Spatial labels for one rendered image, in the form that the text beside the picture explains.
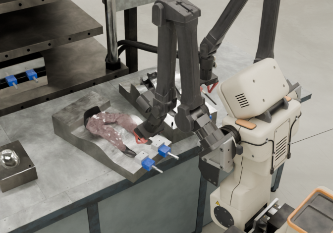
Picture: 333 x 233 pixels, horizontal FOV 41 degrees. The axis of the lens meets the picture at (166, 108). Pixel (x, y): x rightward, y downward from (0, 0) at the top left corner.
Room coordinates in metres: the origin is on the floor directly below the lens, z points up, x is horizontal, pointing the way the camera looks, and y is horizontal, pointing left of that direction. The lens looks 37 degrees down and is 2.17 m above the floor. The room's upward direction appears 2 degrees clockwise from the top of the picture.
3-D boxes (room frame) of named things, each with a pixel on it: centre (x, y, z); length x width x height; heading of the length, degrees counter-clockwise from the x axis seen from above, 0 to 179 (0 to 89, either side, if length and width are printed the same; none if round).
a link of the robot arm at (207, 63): (1.68, -0.16, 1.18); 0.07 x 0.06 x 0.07; 53
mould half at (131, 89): (1.84, 0.01, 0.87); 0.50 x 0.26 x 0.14; 36
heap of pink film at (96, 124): (1.57, 0.24, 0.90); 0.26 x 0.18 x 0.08; 53
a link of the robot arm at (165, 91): (1.30, 0.00, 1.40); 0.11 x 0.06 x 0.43; 138
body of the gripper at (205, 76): (1.68, -0.17, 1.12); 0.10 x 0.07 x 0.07; 126
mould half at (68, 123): (1.56, 0.25, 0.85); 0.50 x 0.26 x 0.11; 53
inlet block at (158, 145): (1.45, 0.00, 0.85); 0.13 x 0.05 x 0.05; 53
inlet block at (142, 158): (1.36, 0.06, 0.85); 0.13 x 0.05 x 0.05; 53
